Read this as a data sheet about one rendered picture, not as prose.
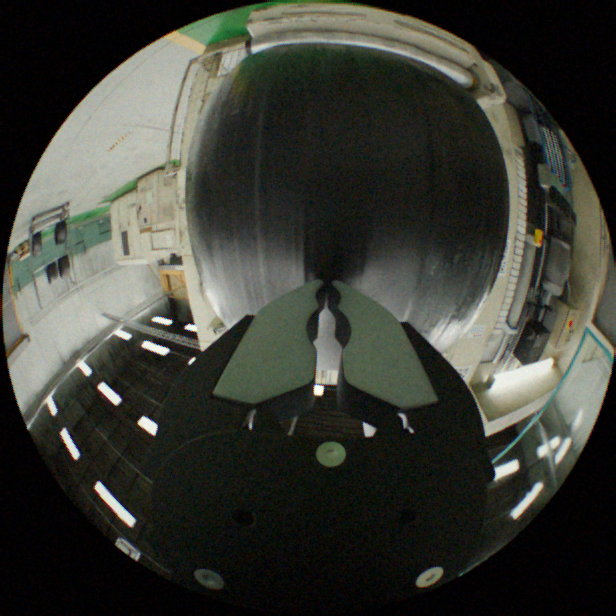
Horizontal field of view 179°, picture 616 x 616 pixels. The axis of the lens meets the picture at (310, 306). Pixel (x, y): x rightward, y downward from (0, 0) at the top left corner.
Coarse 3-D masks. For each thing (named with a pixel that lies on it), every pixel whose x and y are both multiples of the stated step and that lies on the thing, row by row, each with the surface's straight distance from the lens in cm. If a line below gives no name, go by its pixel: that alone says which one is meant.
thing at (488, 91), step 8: (480, 64) 44; (488, 64) 46; (472, 72) 45; (480, 72) 44; (488, 72) 42; (480, 80) 43; (488, 80) 41; (496, 80) 42; (472, 88) 43; (480, 88) 42; (488, 88) 41; (496, 88) 40; (480, 96) 42; (488, 96) 41; (496, 96) 40; (504, 96) 41; (480, 104) 43; (488, 104) 43
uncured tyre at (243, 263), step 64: (256, 64) 19; (320, 64) 17; (384, 64) 19; (256, 128) 13; (320, 128) 12; (384, 128) 13; (448, 128) 16; (192, 192) 16; (256, 192) 12; (320, 192) 12; (384, 192) 12; (448, 192) 14; (256, 256) 13; (320, 256) 12; (384, 256) 13; (448, 256) 14; (320, 320) 15; (448, 320) 18
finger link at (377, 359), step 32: (352, 288) 11; (352, 320) 8; (384, 320) 9; (352, 352) 7; (384, 352) 7; (352, 384) 6; (384, 384) 6; (416, 384) 7; (352, 416) 7; (384, 416) 7
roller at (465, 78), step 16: (288, 32) 38; (304, 32) 37; (320, 32) 37; (336, 32) 38; (256, 48) 37; (384, 48) 37; (400, 48) 38; (416, 48) 40; (432, 64) 39; (448, 64) 41; (464, 80) 42
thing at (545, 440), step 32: (576, 352) 63; (608, 352) 61; (576, 384) 65; (544, 416) 70; (576, 416) 66; (512, 448) 80; (544, 448) 72; (576, 448) 68; (512, 480) 82; (544, 480) 75; (512, 512) 85
